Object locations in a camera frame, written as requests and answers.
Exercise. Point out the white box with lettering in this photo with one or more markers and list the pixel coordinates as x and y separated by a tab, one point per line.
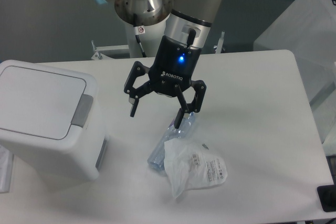
307	29

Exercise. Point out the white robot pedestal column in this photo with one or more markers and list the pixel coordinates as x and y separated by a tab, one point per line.
150	39

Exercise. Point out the white push-lid trash can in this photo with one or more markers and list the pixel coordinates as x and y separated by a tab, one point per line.
51	119

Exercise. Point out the crumpled white plastic bag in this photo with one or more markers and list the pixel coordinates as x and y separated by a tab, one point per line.
192	165

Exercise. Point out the white metal base frame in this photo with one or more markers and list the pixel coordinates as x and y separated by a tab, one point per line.
124	51

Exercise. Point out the clear plastic water bottle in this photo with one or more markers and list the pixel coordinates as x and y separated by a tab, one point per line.
156	158

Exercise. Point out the black device at table edge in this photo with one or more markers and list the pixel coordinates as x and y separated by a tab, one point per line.
326	195

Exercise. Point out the clear plastic sheet left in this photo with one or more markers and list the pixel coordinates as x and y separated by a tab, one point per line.
7	159

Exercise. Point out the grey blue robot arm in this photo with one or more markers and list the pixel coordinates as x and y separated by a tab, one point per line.
188	23

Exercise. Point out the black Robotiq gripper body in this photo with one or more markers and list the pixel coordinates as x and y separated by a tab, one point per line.
173	64

